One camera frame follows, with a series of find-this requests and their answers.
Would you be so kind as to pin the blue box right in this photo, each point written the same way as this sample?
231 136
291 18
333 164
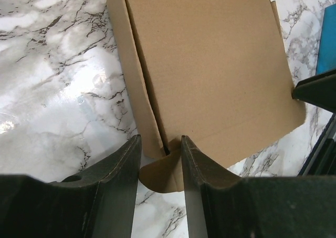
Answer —
326 55

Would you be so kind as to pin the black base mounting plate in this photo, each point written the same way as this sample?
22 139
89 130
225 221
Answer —
321 160

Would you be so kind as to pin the cardboard box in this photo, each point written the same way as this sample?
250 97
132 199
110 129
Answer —
213 70

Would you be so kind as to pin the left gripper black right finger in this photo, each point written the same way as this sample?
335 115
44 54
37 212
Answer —
220 203

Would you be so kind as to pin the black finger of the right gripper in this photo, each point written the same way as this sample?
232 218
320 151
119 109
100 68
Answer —
318 90

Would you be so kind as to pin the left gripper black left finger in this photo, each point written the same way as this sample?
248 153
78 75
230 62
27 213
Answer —
96 202

